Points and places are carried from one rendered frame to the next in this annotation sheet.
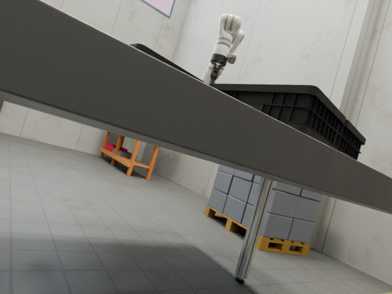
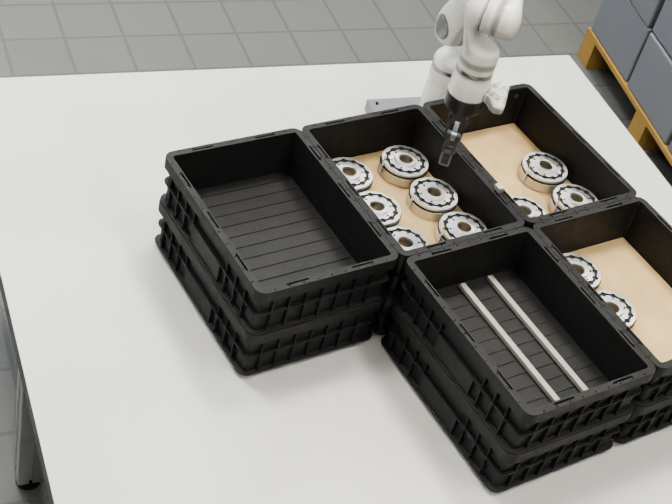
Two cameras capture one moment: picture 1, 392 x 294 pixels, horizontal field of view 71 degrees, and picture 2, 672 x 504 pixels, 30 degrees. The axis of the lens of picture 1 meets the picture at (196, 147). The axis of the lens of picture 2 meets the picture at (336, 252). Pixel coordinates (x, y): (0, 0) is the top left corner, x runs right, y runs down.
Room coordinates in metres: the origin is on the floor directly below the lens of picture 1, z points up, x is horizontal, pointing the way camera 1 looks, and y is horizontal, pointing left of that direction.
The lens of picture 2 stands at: (-0.75, 0.01, 2.44)
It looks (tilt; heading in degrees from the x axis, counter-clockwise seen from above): 42 degrees down; 5
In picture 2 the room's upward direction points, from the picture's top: 16 degrees clockwise
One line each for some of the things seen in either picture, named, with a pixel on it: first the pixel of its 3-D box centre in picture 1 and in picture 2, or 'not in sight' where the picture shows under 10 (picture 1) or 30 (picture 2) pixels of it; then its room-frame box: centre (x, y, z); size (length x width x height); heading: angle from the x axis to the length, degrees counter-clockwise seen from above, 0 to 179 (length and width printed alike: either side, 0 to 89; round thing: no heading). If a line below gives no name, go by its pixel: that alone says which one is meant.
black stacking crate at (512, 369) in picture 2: (269, 117); (518, 337); (0.96, -0.22, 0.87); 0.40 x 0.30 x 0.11; 45
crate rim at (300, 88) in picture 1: (273, 103); (527, 317); (0.96, -0.22, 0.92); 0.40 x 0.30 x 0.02; 45
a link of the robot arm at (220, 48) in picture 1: (225, 52); (481, 81); (1.26, -0.01, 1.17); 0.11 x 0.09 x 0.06; 91
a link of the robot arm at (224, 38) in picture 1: (225, 30); (481, 33); (1.26, 0.02, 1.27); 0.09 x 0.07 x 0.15; 83
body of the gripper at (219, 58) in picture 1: (217, 65); (461, 108); (1.26, 0.01, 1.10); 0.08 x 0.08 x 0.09
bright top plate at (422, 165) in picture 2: not in sight; (405, 161); (1.37, 0.09, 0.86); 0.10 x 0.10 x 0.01
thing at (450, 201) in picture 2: not in sight; (433, 194); (1.29, 0.01, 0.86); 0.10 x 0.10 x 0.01
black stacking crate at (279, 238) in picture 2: not in sight; (274, 229); (1.02, 0.27, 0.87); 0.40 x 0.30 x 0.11; 45
